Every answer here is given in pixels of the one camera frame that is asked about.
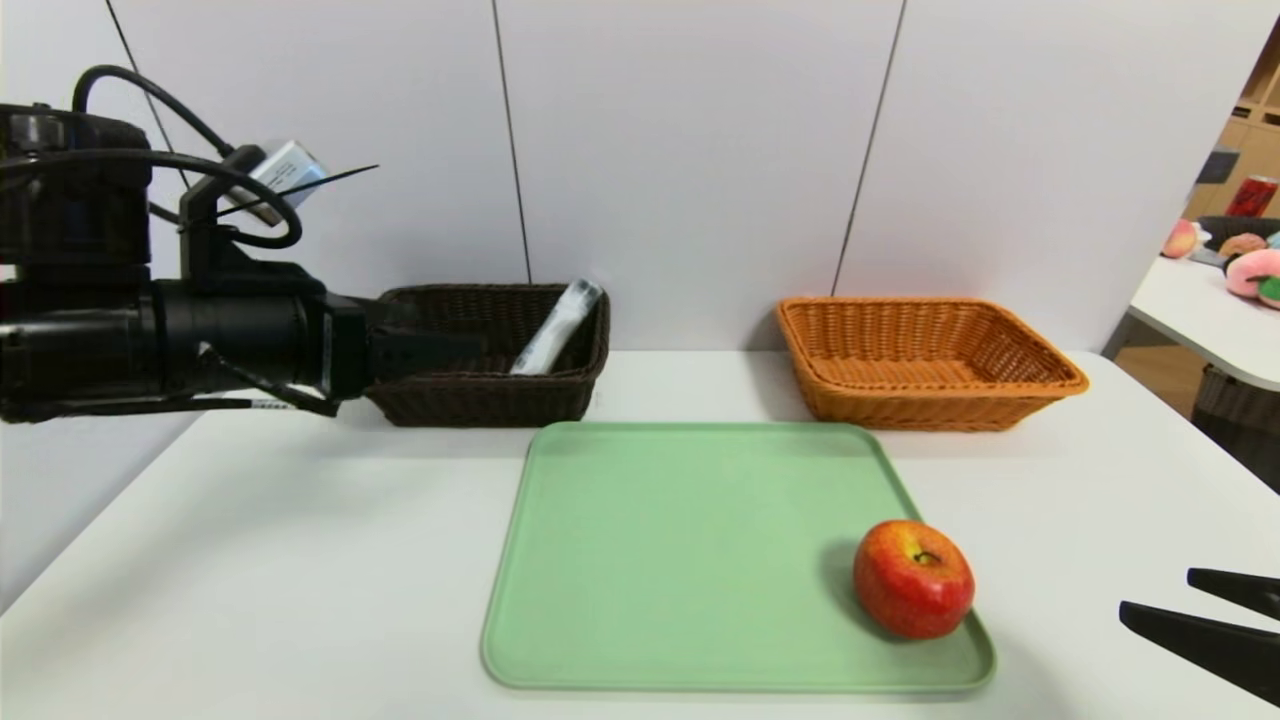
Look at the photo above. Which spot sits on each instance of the light green plastic tray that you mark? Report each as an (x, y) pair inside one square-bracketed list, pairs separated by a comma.
[(700, 600)]

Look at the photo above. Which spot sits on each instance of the wooden shelf unit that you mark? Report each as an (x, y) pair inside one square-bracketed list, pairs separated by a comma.
[(1258, 140)]

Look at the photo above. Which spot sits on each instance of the white side table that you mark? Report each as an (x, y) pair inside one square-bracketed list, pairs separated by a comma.
[(1200, 320)]

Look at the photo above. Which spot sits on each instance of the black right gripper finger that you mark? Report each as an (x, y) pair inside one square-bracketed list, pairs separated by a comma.
[(1240, 590), (1215, 650)]

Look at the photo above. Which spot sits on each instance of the brown plush toy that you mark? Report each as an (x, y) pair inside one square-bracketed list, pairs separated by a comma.
[(1243, 244)]

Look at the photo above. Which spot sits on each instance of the dark grey box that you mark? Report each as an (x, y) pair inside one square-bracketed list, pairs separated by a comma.
[(1217, 165)]

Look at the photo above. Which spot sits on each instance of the orange wicker basket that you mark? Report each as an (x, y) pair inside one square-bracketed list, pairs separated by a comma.
[(930, 410)]

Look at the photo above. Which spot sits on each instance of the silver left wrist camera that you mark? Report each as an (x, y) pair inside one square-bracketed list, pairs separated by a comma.
[(290, 172)]

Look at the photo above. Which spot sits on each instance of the pink peach plush toy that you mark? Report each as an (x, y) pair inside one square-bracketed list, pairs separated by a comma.
[(1252, 272)]

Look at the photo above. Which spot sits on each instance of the dark brown wicker basket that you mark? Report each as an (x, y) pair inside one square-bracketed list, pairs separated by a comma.
[(480, 405)]

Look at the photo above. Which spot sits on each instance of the dark woven bin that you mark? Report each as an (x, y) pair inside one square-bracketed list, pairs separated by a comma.
[(1230, 400)]

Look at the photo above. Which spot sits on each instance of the red soda can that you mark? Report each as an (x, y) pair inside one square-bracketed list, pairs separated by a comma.
[(1252, 196)]

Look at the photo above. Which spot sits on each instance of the black bowl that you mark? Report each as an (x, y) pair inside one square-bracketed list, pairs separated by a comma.
[(1235, 223)]

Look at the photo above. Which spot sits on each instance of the small peach plush toy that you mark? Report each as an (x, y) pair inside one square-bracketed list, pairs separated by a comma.
[(1183, 238)]

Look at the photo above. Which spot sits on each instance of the red apple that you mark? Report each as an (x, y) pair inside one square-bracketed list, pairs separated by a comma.
[(912, 585)]

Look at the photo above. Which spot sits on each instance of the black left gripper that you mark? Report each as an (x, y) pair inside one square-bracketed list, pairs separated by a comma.
[(347, 346)]

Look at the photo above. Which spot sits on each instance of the orange and black left arm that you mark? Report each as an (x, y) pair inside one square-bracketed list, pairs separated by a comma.
[(70, 330)]

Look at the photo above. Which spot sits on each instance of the white bottle with clear cap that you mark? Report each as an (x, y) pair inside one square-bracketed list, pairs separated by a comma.
[(555, 330)]

